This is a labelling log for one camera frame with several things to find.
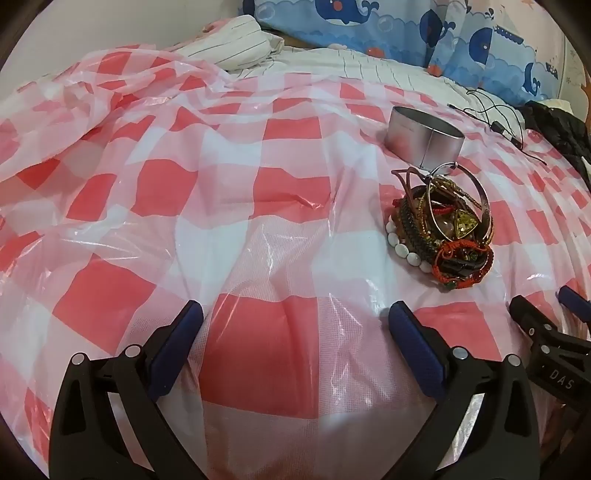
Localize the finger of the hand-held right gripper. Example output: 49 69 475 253
509 294 557 347
558 285 591 326

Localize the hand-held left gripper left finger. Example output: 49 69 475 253
48 300 206 480

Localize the silver round tin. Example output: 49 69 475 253
387 106 465 169

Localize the black garment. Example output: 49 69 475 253
522 99 591 185

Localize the red white checkered plastic sheet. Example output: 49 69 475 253
0 46 591 480

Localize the white bead bracelet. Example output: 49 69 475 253
385 215 437 278

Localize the white striped pillow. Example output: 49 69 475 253
173 14 284 71

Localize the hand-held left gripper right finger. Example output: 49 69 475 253
388 300 541 480

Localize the silver bangle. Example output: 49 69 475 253
425 161 492 241

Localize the white striped bedsheet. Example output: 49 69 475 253
272 44 472 109

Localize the pile of mixed bracelets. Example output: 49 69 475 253
385 161 495 292

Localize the blue whale print quilt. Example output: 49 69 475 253
240 0 568 107

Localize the black cable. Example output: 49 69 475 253
450 88 548 167

